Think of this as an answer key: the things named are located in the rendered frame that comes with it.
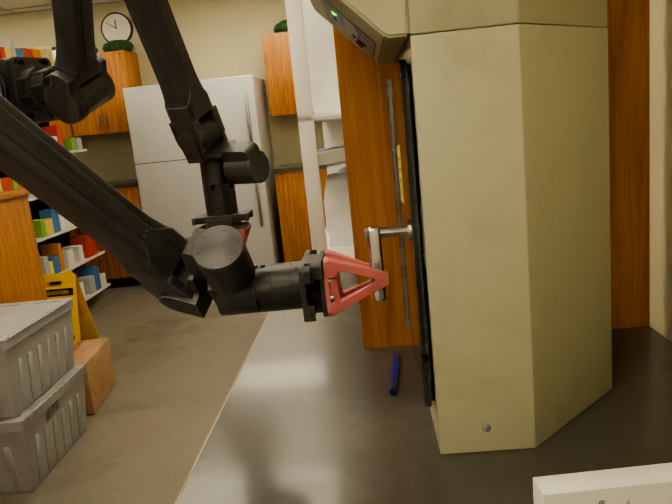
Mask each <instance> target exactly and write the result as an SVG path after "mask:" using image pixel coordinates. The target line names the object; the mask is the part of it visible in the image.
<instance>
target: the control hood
mask: <svg viewBox="0 0 672 504"><path fill-rule="evenodd" d="M326 1H327V2H329V3H330V4H331V5H332V6H333V7H334V8H336V9H337V10H338V11H339V12H340V13H341V14H343V15H344V16H345V17H346V18H347V19H348V20H350V21H351V22H352V23H353V24H354V25H355V26H357V27H358V28H359V29H360V30H361V31H362V32H364V33H365V34H366V35H367V36H368V37H369V38H371V39H372V40H373V41H374V42H375V43H376V47H375V52H374V58H371V57H370V56H369V55H368V54H367V53H366V52H364V51H363V50H362V49H361V48H360V47H358V46H357V45H356V44H355V43H354V42H353V41H352V40H350V39H349V38H348V37H347V36H346V35H345V34H343V33H342V32H341V31H340V30H339V29H338V28H336V27H335V26H334V25H333V24H332V23H331V22H329V21H328V19H327V16H326V14H325V11H324V8H323V5H322V2H321V0H310V2H311V4H312V6H313V8H314V10H315V11H316V12H317V13H319V14H320V15H321V16H322V17H323V18H324V19H326V20H327V21H328V22H329V23H330V24H331V25H333V26H334V27H335V28H336V29H337V30H338V31H340V32H341V33H342V34H343V35H344V36H345V37H347V38H348V39H349V40H350V41H351V42H352V43H354V44H355V45H356V46H357V47H358V48H359V49H361V50H362V51H363V52H364V53H365V54H367V55H368V56H369V57H370V58H371V59H372V60H374V61H375V62H376V63H379V64H387V63H393V61H395V59H396V57H397V55H398V53H399V51H400V50H401V48H402V46H403V44H404V42H405V40H406V39H407V37H408V35H409V33H410V31H409V17H408V3H407V0H326Z"/></svg>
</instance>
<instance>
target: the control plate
mask: <svg viewBox="0 0 672 504"><path fill-rule="evenodd" d="M321 2H322V5H323V8H324V11H325V14H326V16H327V19H328V21H329V22H331V23H332V24H333V25H334V26H335V27H336V28H338V29H339V30H340V31H341V32H342V33H343V34H345V35H346V36H347V37H348V38H349V39H350V40H352V41H353V42H354V43H355V39H354V38H353V36H352V34H353V35H354V36H355V34H354V33H355V32H356V31H355V30H357V31H358V32H359V33H360V34H361V35H360V34H359V35H360V36H361V37H359V38H360V39H361V40H360V39H359V40H360V41H361V42H363V43H364V44H365V45H366V46H367V47H364V46H363V48H361V49H362V50H363V51H364V52H366V53H367V54H368V55H369V56H370V57H371V58H374V52H375V47H376V43H375V42H374V41H373V40H372V39H371V38H369V37H368V36H367V35H366V34H365V33H364V32H362V31H361V30H360V29H359V28H358V27H357V26H355V25H354V24H353V23H352V22H351V21H350V20H348V19H347V18H346V17H345V16H344V15H343V14H341V13H340V12H339V11H338V10H337V9H336V8H334V7H333V6H332V5H331V4H330V3H329V2H327V1H326V0H321ZM331 10H332V11H333V12H334V13H335V14H337V16H335V15H333V14H332V12H331ZM333 16H334V17H335V18H336V19H338V21H336V20H335V19H334V18H333ZM355 44H356V43H355ZM356 45H357V44H356ZM357 46H358V45H357Z"/></svg>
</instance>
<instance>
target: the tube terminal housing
mask: <svg viewBox="0 0 672 504"><path fill-rule="evenodd" d="M407 3H408V17H409V31H410V33H409V35H408V37H407V39H406V40H405V42H404V44H403V46H402V48H401V50H400V51H399V53H398V55H397V57H396V59H395V65H396V63H397V61H398V60H400V59H406V62H407V65H408V64H410V65H411V72H412V83H413V97H414V111H415V124H416V138H417V152H418V166H419V179H420V193H421V204H422V213H423V227H424V241H425V255H426V275H427V289H428V302H429V316H430V330H431V343H432V357H433V371H434V385H435V401H433V400H432V406H431V407H430V411H431V415H432V419H433V424H434V428H435V432H436V437H437V441H438V445H439V449H440V453H441V454H452V453H467V452H481V451H496V450H510V449H525V448H536V447H537V446H539V445H540V444H541V443H542V442H544V441H545V440H546V439H548V438H549V437H550V436H551V435H553V434H554V433H555V432H557V431H558V430H559V429H560V428H562V427H563V426H564V425H566V424H567V423H568V422H570V421H571V420H572V419H573V418H575V417H576V416H577V415H579V414H580V413H581V412H582V411H584V410H585V409H586V408H588V407H589V406H590V405H591V404H593V403H594V402H595V401H597V400H598V399H599V398H601V397H602V396H603V395H604V394H606V393H607V392H608V391H610V390H611V389H612V327H611V248H610V170H609V91H608V28H606V27H607V0H407Z"/></svg>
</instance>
